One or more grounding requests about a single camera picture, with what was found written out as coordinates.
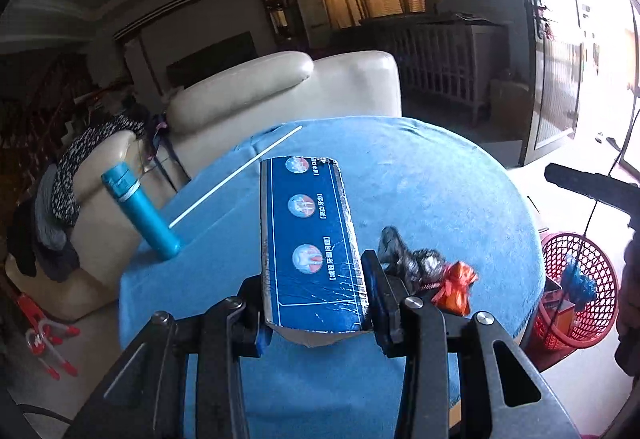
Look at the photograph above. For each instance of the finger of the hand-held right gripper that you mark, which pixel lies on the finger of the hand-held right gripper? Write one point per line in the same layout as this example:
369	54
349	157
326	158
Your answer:
590	184

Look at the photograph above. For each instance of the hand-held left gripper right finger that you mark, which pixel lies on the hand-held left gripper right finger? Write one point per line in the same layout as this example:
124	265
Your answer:
382	319

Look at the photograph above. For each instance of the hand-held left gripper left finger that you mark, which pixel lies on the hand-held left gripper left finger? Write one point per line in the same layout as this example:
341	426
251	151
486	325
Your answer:
261	341

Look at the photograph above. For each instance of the red mesh wastebasket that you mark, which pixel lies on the red mesh wastebasket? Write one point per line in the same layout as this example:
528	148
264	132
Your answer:
602	269

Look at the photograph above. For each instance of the blue plastic bag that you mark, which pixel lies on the blue plastic bag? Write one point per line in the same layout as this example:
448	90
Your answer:
581	281

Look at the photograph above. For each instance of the orange and white box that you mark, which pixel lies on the orange and white box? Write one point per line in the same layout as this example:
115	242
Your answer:
560	314

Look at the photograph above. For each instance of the black plastic bag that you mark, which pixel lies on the black plastic bag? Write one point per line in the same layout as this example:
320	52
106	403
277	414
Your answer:
395	246

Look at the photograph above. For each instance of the orange wrapper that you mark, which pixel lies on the orange wrapper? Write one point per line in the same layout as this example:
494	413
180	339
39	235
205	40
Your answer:
455	289

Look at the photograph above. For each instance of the blue crushed cardboard box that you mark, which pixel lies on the blue crushed cardboard box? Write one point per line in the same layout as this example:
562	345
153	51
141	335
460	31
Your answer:
315	244

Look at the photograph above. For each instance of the glass door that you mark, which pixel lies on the glass door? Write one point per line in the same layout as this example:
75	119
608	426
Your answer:
550	69

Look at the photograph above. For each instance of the white stick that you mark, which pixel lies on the white stick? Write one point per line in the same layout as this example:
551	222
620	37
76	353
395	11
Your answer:
235	174

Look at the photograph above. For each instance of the teal thermos bottle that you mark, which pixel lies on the teal thermos bottle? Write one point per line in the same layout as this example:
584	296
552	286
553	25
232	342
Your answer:
145	214

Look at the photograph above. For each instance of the wooden crib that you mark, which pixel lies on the wooden crib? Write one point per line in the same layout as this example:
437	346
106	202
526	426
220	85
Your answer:
440	59

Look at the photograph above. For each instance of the red and white toy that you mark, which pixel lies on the red and white toy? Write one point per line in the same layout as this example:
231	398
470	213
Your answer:
37	319

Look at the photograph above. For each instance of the purple bag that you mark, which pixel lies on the purple bag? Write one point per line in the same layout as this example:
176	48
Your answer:
160	126

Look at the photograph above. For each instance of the black garment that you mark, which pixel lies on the black garment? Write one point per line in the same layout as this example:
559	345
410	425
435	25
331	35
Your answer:
35	249

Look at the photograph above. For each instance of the grey knit garment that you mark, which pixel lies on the grey knit garment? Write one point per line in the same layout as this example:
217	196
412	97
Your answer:
50	214

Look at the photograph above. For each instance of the white leather sofa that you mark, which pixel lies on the white leather sofa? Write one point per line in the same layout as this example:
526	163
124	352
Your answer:
300	84

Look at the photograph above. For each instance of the dark floral garment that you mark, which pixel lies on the dark floral garment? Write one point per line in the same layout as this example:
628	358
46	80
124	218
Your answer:
85	154

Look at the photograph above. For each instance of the black television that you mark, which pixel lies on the black television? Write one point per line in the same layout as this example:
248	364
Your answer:
215	59

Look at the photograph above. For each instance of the white standing air conditioner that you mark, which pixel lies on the white standing air conditioner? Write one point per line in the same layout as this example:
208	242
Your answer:
312	19

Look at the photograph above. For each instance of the wooden staircase railing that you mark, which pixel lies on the wooden staircase railing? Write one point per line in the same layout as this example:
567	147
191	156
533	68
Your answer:
40	119

